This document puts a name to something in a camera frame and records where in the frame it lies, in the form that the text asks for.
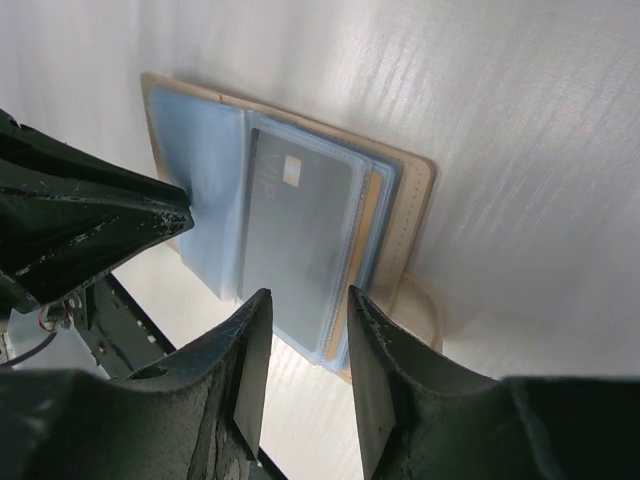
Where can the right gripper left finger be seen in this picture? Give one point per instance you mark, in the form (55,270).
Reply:
(49,432)

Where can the light blue card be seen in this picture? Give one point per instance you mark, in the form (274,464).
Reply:
(200,190)

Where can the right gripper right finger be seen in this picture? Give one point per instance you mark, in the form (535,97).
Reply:
(421,415)

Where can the beige card holder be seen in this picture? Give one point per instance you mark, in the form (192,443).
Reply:
(410,215)

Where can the gold card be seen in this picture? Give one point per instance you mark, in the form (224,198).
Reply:
(358,252)

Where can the dark grey card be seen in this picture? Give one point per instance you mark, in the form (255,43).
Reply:
(303,200)

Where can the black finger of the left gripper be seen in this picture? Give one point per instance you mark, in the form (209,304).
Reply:
(68,218)

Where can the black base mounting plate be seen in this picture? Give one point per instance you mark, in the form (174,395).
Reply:
(120,325)

